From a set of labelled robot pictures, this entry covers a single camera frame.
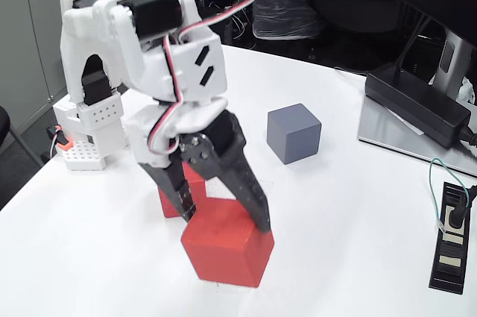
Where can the red wooden block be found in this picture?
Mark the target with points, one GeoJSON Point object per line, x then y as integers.
{"type": "Point", "coordinates": [197, 188]}
{"type": "Point", "coordinates": [223, 250]}

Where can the grey wooden block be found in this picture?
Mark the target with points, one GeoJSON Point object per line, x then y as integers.
{"type": "Point", "coordinates": [292, 134]}

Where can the white perforated table clamp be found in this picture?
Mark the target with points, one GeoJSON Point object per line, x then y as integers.
{"type": "Point", "coordinates": [83, 156]}

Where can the silver monitor stand base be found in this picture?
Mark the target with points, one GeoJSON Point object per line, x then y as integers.
{"type": "Point", "coordinates": [384, 134]}

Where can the black chair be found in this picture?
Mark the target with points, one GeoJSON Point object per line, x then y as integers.
{"type": "Point", "coordinates": [3, 123]}

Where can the black power adapter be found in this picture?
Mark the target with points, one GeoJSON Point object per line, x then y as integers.
{"type": "Point", "coordinates": [410, 104]}

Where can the black power plug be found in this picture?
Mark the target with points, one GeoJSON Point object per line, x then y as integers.
{"type": "Point", "coordinates": [456, 216]}

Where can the black power strip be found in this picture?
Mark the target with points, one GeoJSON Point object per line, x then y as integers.
{"type": "Point", "coordinates": [451, 268]}

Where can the silver monitor stand column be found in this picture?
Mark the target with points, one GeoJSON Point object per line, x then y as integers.
{"type": "Point", "coordinates": [452, 56]}

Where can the crumpled white paper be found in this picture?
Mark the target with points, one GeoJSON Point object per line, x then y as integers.
{"type": "Point", "coordinates": [470, 89]}

